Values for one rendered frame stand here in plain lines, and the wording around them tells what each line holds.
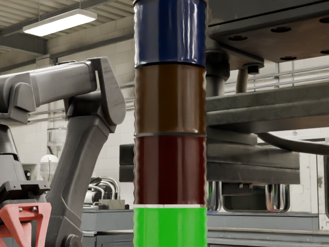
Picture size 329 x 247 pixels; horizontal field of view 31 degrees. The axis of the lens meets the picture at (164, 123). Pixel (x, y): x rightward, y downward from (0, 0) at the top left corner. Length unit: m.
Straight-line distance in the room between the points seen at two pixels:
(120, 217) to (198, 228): 7.45
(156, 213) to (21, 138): 12.01
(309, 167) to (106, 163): 5.28
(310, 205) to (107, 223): 2.92
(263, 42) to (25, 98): 0.40
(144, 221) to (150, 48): 0.09
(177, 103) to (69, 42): 11.16
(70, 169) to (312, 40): 0.55
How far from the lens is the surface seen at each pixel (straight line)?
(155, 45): 0.30
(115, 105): 1.06
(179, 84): 0.29
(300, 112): 0.51
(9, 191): 0.77
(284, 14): 0.50
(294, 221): 5.69
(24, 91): 0.85
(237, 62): 0.61
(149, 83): 0.30
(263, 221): 5.87
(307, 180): 5.64
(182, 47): 0.30
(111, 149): 10.20
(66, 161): 1.01
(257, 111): 0.53
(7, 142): 0.84
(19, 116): 0.85
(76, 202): 0.98
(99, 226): 7.51
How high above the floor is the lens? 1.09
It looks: 7 degrees up
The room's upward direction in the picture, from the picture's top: straight up
